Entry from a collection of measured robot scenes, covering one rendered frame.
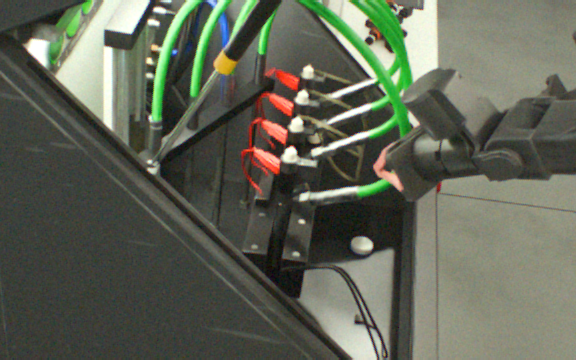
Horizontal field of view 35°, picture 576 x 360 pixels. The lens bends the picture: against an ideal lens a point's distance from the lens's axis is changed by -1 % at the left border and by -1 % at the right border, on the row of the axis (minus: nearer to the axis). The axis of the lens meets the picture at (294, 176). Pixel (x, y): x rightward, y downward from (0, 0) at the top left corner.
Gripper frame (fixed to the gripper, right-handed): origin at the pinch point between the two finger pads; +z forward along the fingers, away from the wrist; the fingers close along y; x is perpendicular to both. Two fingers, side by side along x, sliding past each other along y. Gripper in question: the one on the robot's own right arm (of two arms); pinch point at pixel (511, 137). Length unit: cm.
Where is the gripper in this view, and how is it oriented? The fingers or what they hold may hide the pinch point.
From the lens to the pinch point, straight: 130.3
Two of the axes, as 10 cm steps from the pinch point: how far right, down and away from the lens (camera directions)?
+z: -7.4, 3.3, 5.9
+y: -5.6, -7.9, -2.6
